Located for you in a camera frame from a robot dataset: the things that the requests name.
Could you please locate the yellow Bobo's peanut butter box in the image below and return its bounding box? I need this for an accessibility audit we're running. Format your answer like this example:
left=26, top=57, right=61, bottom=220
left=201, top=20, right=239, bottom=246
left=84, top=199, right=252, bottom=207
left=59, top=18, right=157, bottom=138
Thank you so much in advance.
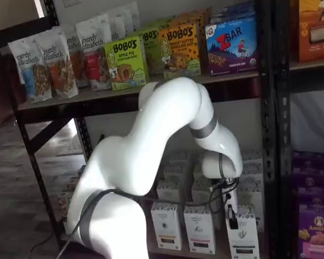
left=158, top=22, right=201, bottom=80
left=174, top=7, right=213, bottom=76

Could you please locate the black floor cable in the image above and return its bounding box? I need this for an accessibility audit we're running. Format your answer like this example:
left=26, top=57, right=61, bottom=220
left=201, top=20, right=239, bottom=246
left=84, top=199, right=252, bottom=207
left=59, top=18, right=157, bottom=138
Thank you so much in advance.
left=23, top=229, right=63, bottom=258

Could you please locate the green Bobo's apple pie box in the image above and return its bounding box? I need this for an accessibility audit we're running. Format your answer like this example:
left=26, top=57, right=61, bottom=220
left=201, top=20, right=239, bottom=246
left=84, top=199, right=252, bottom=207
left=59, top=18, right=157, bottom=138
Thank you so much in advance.
left=138, top=19, right=166, bottom=77
left=104, top=36, right=150, bottom=92

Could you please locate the purple Annie's box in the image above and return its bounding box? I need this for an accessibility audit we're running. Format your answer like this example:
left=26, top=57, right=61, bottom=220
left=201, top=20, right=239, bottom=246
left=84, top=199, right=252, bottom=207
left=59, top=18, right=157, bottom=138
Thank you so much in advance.
left=291, top=150, right=324, bottom=179
left=298, top=203, right=324, bottom=259
left=292, top=174, right=324, bottom=206

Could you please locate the orange label granola bag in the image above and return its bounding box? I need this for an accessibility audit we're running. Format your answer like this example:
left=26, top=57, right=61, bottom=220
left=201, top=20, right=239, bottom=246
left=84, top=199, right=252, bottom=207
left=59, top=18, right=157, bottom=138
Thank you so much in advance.
left=41, top=31, right=79, bottom=100

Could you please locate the red label granola bag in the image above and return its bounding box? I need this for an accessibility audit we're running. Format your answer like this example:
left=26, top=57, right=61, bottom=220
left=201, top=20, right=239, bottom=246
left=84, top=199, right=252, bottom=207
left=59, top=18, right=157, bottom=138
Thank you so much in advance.
left=75, top=18, right=113, bottom=92

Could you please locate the blue Z Bar box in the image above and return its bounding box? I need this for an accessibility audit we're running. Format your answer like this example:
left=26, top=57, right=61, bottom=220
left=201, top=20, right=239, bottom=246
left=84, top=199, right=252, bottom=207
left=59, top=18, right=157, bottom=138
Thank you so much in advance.
left=210, top=0, right=257, bottom=25
left=204, top=15, right=260, bottom=77

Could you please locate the white granola bag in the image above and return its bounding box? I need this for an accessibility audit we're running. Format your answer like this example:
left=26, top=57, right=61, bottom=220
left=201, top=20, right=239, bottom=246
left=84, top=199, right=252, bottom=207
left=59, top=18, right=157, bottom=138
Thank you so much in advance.
left=61, top=23, right=84, bottom=89
left=96, top=6, right=126, bottom=42
left=123, top=1, right=141, bottom=36

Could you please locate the white box green strip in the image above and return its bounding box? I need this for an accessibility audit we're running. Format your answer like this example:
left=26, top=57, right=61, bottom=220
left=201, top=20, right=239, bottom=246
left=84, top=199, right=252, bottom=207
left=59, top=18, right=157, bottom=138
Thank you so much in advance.
left=241, top=149, right=263, bottom=171
left=226, top=206, right=260, bottom=259
left=235, top=185, right=264, bottom=217
left=239, top=166, right=264, bottom=190

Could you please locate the black metal shelf frame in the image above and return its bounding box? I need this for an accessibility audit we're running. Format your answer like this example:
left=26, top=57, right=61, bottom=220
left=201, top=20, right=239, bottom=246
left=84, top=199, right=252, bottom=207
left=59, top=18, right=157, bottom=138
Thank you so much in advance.
left=0, top=0, right=276, bottom=259
left=272, top=0, right=324, bottom=259

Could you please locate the tan snack shelf board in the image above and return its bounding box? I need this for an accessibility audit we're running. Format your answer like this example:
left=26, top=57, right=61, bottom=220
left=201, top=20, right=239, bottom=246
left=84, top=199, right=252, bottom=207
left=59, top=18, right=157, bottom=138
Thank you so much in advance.
left=17, top=71, right=260, bottom=112

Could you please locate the blue label granola bag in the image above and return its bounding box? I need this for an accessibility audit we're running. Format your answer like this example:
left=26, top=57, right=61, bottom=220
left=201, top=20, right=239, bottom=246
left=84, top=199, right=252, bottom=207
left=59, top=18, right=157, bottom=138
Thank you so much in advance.
left=7, top=38, right=54, bottom=105

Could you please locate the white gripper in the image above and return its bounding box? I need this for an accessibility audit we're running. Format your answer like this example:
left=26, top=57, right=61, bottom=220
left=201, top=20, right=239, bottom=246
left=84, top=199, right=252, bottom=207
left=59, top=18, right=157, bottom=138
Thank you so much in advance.
left=210, top=179, right=261, bottom=230

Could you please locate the orange snack box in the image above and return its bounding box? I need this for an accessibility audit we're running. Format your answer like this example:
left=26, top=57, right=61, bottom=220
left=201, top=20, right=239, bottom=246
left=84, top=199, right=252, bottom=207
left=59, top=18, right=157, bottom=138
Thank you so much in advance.
left=298, top=0, right=324, bottom=64

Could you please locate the white box pink strip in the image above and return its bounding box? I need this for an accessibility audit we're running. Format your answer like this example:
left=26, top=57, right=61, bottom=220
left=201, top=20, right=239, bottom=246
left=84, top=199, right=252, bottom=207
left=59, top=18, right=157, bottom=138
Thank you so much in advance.
left=191, top=180, right=214, bottom=208
left=183, top=205, right=217, bottom=256
left=192, top=161, right=206, bottom=182

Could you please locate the white box yellow strip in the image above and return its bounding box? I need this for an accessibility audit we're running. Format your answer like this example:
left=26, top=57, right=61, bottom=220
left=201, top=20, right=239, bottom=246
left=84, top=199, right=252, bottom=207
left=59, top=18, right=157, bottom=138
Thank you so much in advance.
left=150, top=201, right=183, bottom=250
left=163, top=163, right=190, bottom=185
left=168, top=150, right=193, bottom=168
left=156, top=180, right=185, bottom=203

